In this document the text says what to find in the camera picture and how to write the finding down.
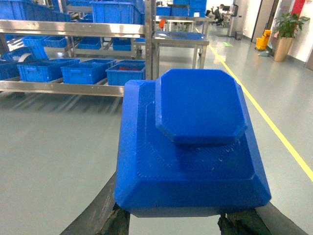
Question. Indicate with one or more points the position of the blue bin with red parts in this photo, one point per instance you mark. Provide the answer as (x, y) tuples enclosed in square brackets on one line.
[(117, 77)]

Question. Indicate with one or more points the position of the potted plant in gold pot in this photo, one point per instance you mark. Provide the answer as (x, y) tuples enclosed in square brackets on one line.
[(286, 28)]

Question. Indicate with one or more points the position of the yellow mop bucket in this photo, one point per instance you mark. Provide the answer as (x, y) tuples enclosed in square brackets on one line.
[(262, 42)]

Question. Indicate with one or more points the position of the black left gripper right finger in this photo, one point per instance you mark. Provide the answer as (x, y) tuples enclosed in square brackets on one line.
[(266, 220)]

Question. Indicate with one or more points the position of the blue bin middle empty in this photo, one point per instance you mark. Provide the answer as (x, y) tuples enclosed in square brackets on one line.
[(88, 72)]

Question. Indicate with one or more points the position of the blue bin empty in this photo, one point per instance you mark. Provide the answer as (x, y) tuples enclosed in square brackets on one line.
[(44, 71), (88, 72)]

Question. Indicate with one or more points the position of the blue bin left empty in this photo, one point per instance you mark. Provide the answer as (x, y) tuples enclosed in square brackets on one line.
[(44, 71)]

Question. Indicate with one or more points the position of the steel table on wheels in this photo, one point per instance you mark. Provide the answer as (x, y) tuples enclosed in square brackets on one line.
[(155, 39)]

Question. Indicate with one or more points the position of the blue block part with knob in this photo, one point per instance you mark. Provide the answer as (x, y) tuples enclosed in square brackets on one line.
[(187, 147)]

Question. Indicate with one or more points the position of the stainless steel roller shelf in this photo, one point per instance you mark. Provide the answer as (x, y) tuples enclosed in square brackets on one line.
[(70, 30)]

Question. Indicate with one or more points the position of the red parts pile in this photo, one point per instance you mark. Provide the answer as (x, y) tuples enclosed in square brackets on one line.
[(128, 69)]

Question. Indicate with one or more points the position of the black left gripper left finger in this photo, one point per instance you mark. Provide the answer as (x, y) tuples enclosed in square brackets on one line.
[(102, 216)]

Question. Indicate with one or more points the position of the large blue crate upper left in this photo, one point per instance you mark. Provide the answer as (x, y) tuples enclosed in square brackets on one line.
[(118, 11)]

